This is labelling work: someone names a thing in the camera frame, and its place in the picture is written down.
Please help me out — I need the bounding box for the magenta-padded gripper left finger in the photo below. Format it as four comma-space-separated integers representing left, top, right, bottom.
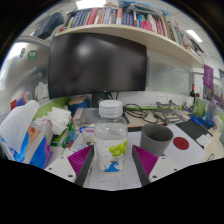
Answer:
44, 144, 95, 187

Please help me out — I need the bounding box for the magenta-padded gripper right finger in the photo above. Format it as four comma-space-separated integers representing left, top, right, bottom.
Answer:
132, 145, 179, 187

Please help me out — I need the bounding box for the clear plastic water bottle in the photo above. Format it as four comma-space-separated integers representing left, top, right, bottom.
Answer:
93, 99, 129, 174

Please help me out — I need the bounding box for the blue snack bag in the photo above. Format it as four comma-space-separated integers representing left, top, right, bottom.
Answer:
0, 133, 54, 169

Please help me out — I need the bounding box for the grey mug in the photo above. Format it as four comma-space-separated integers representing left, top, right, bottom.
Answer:
139, 123, 174, 158

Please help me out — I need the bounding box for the flat round red coaster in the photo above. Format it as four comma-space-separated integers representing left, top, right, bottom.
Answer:
172, 136, 190, 151

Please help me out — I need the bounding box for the stack of white napkins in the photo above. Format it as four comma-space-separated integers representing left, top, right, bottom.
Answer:
43, 106, 73, 136

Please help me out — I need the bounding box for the black desk mat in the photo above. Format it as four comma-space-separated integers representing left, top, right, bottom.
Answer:
174, 119, 214, 149

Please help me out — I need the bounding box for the small white paper stack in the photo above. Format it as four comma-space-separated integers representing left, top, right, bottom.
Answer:
195, 132, 213, 148

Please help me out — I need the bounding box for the grey metal laptop stand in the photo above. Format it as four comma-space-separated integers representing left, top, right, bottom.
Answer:
152, 99, 188, 126

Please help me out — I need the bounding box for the clear plastic box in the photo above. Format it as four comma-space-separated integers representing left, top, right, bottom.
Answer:
72, 107, 101, 131

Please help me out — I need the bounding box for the white plastic bag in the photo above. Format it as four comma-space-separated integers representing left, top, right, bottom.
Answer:
0, 99, 41, 154

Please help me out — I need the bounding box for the blue round container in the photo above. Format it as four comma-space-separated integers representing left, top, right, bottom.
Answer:
68, 95, 91, 116

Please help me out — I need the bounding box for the translucent purple drink bottle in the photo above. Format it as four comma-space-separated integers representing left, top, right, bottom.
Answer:
204, 99, 218, 128

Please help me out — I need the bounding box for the white tissue box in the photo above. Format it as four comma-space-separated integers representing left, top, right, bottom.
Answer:
213, 114, 224, 131

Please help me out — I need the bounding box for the dark wine bottle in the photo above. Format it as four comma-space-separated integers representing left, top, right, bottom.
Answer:
188, 83, 197, 108

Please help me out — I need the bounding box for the group photo poster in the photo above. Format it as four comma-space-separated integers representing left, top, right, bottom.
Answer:
203, 79, 224, 109

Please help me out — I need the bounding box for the purple hanging banner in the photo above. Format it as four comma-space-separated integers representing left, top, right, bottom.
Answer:
203, 64, 215, 90

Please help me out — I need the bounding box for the black computer monitor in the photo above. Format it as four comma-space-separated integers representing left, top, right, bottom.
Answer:
47, 32, 148, 108

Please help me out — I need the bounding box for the black bag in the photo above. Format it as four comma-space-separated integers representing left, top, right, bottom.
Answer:
33, 12, 66, 40

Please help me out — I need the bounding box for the black cable bundle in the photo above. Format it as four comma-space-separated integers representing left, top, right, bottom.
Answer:
123, 103, 158, 124

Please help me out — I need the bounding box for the coiled blue cable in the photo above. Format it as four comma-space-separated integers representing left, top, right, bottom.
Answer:
189, 114, 205, 126

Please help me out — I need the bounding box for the wall shelf with books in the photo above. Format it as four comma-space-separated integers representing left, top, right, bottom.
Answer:
54, 1, 206, 68

